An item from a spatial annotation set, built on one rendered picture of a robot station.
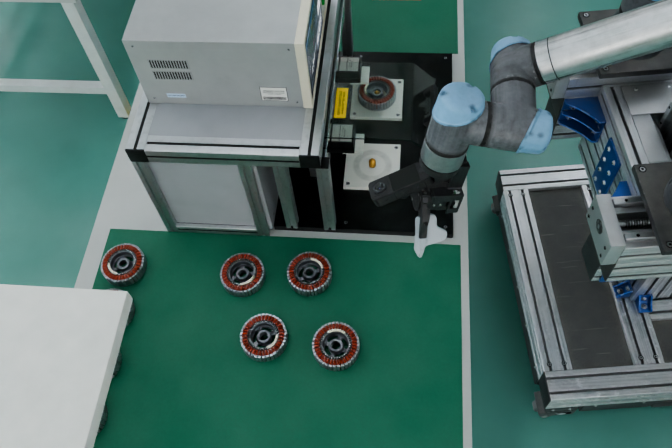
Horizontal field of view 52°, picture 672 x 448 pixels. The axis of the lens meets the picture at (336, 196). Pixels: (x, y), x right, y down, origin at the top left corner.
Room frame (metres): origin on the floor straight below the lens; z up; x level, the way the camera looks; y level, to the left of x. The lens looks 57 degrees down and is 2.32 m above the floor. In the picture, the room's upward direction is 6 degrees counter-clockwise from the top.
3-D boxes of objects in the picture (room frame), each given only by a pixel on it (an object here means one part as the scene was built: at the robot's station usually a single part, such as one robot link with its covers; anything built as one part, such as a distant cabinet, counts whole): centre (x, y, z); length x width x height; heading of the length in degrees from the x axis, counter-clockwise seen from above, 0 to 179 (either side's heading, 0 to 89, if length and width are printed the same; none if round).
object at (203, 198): (0.96, 0.32, 0.91); 0.28 x 0.03 x 0.32; 80
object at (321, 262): (0.79, 0.09, 0.77); 0.11 x 0.11 x 0.04
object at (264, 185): (1.25, 0.12, 0.92); 0.66 x 0.01 x 0.30; 170
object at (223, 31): (1.28, 0.18, 1.22); 0.44 x 0.39 x 0.20; 170
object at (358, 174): (1.09, -0.11, 0.78); 0.15 x 0.15 x 0.01; 80
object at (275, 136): (1.26, 0.19, 1.09); 0.68 x 0.44 x 0.05; 170
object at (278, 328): (0.63, 0.21, 0.77); 0.11 x 0.11 x 0.04
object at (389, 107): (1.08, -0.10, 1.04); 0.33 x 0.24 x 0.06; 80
